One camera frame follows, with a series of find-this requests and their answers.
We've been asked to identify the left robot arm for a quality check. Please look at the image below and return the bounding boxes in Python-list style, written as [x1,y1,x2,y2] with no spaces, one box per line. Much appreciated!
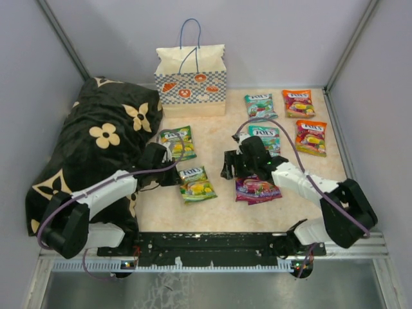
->
[37,142,181,259]

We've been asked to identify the green candy bag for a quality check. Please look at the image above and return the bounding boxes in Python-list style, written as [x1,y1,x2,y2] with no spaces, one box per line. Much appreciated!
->
[178,166,218,204]
[160,126,197,161]

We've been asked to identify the blue bag string handle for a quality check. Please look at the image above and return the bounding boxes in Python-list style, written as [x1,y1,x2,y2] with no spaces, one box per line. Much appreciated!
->
[179,17,202,49]

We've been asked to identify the orange candy bag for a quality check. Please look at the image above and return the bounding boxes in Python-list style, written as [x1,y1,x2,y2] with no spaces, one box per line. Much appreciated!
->
[295,120,327,157]
[282,89,316,118]

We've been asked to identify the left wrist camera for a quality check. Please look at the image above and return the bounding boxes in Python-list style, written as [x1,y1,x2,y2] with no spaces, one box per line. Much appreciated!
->
[162,144,174,163]

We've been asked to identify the teal candy bag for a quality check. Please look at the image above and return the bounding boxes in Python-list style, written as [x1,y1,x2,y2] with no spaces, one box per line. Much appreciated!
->
[244,93,278,122]
[248,125,281,157]

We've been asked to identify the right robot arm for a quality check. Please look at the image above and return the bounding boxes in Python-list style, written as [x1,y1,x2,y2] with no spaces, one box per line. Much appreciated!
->
[221,133,378,255]

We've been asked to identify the black floral pillow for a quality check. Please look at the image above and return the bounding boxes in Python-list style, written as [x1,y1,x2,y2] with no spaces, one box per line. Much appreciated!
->
[25,77,163,236]

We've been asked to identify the checkered paper bag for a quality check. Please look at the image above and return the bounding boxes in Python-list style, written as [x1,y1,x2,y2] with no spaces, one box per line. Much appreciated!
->
[154,44,227,118]

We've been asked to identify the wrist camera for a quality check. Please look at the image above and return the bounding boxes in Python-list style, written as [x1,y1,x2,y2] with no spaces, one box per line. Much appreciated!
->
[232,132,250,155]
[162,144,174,163]

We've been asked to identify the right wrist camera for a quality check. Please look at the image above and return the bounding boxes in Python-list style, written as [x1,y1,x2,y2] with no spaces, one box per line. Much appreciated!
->
[232,132,250,155]

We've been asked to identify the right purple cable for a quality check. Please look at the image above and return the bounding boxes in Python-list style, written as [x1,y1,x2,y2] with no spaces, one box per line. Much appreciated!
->
[233,118,371,280]

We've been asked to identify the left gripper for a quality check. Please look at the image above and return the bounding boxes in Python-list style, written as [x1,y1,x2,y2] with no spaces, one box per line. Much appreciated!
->
[151,157,183,187]

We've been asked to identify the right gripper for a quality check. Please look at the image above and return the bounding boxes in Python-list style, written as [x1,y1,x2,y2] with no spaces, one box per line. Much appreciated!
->
[221,149,258,180]

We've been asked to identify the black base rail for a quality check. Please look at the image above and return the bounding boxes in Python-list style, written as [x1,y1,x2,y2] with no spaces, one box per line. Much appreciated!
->
[97,232,310,268]

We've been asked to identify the aluminium frame rail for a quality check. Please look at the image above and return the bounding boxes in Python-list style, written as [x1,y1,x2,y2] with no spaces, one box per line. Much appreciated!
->
[38,232,388,274]

